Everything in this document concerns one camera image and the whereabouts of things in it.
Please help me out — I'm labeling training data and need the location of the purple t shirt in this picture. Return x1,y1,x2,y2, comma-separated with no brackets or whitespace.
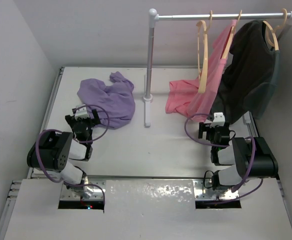
77,71,136,130

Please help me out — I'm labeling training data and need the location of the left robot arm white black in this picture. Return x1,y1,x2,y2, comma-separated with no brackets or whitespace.
27,105,105,199

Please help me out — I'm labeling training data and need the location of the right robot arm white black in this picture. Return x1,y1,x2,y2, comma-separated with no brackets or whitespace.
198,122,279,192

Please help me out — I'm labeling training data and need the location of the pink t shirt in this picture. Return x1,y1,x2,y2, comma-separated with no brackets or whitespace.
165,19,236,122

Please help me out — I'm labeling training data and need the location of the dark grey t shirt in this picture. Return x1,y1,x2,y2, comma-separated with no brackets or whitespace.
210,20,280,124

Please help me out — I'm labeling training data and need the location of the wooden hanger holding pink shirt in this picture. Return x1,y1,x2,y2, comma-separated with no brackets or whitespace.
221,10,242,60

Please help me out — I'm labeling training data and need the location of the wooden hanger holding dark shirt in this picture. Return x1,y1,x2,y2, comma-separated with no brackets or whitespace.
262,8,288,51

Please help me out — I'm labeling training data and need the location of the silver clothes rack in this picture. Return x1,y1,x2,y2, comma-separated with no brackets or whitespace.
143,8,292,128

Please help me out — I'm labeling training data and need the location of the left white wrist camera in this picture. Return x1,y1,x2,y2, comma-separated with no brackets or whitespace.
74,104,90,120

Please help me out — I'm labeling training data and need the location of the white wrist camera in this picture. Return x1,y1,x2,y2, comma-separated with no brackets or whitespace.
210,112,226,128
74,104,90,120

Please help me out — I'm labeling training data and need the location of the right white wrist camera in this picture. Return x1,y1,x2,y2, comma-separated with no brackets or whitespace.
210,112,226,128

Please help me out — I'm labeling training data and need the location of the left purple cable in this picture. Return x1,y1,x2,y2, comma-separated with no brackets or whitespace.
34,103,111,208

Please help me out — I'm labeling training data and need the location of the purple cable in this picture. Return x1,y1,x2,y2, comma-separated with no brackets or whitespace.
34,103,111,208
184,113,264,207

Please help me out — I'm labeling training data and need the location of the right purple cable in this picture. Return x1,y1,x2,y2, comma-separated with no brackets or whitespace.
184,113,264,207

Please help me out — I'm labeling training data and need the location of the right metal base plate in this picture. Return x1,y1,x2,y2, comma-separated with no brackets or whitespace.
193,179,239,201

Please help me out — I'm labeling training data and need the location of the metal base plate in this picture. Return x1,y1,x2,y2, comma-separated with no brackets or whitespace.
59,179,106,201
193,179,239,201

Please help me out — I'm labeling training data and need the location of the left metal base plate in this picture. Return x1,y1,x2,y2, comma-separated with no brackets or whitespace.
59,179,106,201

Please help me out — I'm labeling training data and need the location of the aluminium table frame rail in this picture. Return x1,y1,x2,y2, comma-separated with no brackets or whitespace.
0,66,65,240

